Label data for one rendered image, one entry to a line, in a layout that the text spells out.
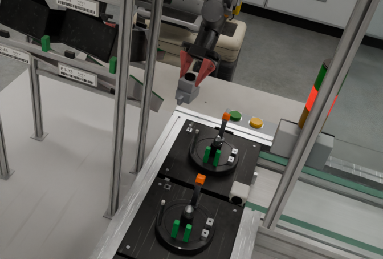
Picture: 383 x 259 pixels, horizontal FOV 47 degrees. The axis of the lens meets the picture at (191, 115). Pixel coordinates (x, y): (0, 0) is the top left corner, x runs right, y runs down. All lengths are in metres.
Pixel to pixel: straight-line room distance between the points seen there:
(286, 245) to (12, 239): 0.67
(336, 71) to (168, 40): 1.14
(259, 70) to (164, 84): 1.91
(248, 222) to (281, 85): 2.34
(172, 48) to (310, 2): 2.45
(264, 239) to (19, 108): 0.87
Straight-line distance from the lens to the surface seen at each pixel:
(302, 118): 0.93
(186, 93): 1.17
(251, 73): 3.42
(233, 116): 1.38
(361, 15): 0.79
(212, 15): 1.13
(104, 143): 1.38
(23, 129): 1.44
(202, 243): 1.02
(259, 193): 1.26
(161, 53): 1.15
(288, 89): 3.37
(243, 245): 1.09
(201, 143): 1.23
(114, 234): 1.06
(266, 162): 1.32
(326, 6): 4.19
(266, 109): 1.64
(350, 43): 0.81
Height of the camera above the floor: 1.83
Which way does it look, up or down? 39 degrees down
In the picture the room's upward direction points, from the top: 12 degrees clockwise
